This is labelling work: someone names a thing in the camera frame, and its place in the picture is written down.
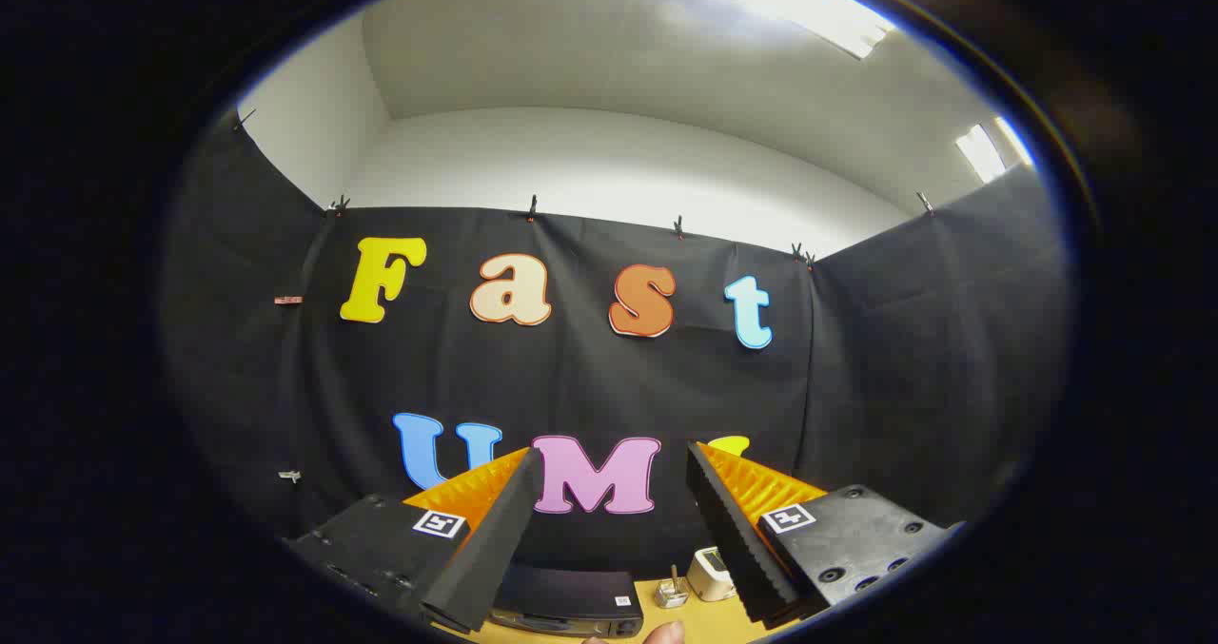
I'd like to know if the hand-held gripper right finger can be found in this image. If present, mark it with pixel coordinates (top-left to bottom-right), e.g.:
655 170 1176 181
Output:
685 440 967 631

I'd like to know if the white pop-up toaster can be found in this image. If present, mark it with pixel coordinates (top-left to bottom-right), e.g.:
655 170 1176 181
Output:
687 546 736 602

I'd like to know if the black toaster oven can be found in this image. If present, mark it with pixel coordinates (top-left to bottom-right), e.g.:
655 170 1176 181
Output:
488 563 645 638

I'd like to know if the wire utensil holder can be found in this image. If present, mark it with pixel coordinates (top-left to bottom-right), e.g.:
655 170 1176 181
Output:
655 565 690 610

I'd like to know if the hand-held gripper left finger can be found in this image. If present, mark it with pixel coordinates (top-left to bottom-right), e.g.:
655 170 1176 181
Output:
284 446 545 635

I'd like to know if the small ceiling light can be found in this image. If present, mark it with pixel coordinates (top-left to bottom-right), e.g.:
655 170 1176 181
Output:
955 116 1035 185

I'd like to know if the row of small black clips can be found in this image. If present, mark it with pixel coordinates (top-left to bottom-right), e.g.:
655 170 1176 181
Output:
233 107 938 269

